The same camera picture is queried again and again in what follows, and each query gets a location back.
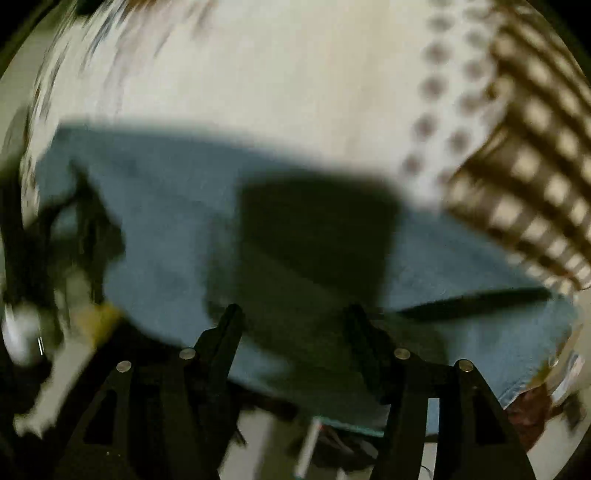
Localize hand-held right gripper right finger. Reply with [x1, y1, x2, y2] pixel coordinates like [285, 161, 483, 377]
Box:
[345, 303, 539, 480]

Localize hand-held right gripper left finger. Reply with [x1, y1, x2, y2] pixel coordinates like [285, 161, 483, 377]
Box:
[54, 303, 247, 480]

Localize blue denim pants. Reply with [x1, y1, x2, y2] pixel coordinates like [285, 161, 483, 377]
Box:
[36, 121, 580, 435]

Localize cream patterned blanket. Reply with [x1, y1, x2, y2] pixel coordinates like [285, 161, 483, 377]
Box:
[21, 0, 591, 291]

